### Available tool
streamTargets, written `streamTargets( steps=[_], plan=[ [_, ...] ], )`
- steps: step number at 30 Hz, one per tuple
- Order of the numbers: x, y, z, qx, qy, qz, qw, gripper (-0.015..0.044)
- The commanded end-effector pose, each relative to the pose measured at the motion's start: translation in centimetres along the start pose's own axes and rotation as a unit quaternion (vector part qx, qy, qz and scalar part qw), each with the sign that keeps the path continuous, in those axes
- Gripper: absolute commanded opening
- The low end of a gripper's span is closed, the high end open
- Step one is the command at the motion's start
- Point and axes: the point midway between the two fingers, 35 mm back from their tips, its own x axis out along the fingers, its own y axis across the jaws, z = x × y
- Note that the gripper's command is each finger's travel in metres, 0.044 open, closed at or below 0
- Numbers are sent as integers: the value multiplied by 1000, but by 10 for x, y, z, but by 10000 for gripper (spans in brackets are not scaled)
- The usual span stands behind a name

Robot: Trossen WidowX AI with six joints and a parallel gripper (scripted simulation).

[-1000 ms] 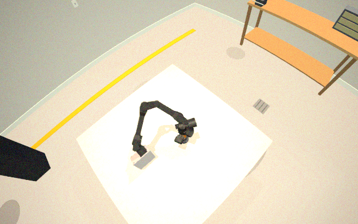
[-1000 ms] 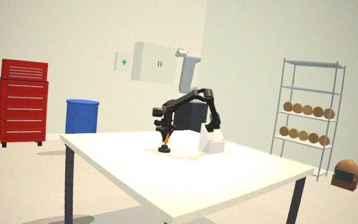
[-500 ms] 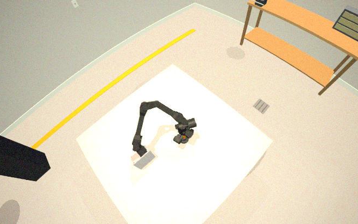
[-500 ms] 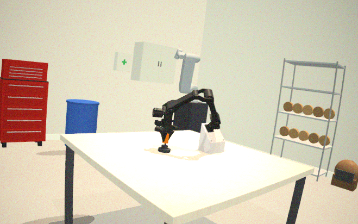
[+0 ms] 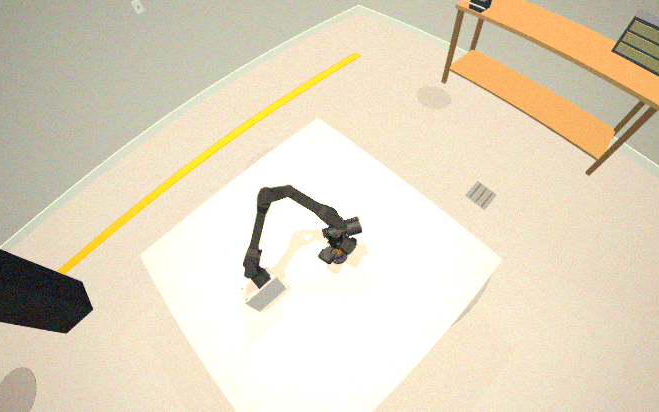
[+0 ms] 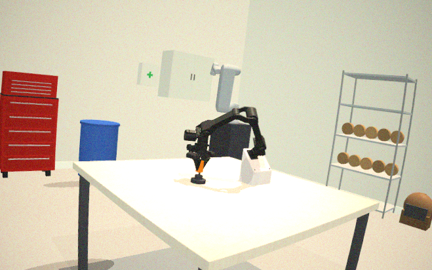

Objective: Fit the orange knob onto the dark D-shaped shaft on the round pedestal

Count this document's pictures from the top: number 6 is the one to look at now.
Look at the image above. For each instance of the orange knob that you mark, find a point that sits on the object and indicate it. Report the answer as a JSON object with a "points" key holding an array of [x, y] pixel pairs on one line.
{"points": [[200, 167]]}

